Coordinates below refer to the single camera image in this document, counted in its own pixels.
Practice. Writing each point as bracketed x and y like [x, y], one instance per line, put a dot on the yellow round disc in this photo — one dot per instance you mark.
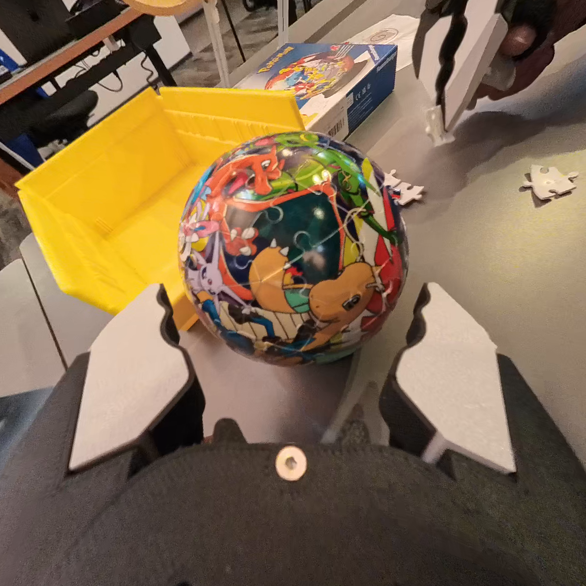
[151, 5]

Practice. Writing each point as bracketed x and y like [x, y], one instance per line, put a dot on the yellow plastic bin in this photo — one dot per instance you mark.
[114, 192]

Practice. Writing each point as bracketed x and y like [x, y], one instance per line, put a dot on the white paper sheet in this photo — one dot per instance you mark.
[389, 41]

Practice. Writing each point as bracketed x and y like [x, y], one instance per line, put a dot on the wooden desk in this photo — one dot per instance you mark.
[68, 54]

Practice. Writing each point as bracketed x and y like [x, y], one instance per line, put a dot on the black monitor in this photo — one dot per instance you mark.
[32, 27]

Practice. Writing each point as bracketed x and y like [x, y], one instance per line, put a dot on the person's right hand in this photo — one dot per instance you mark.
[549, 59]

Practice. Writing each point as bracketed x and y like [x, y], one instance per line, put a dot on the white table leg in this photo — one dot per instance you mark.
[219, 45]

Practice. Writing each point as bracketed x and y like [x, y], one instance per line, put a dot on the red jigsaw puzzle piece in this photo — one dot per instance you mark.
[408, 194]

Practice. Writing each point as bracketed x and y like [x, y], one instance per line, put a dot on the blue puzzle box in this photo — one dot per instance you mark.
[320, 78]

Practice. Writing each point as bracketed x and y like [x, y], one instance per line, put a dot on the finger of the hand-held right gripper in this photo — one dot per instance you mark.
[430, 50]
[476, 59]

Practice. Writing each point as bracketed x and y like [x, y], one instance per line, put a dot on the black office chair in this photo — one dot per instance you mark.
[59, 110]

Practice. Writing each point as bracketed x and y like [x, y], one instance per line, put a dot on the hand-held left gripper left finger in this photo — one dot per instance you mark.
[132, 389]

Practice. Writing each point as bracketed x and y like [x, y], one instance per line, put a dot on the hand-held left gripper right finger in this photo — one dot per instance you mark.
[453, 389]

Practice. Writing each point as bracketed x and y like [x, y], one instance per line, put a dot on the colourful cartoon puzzle ball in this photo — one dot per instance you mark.
[293, 247]

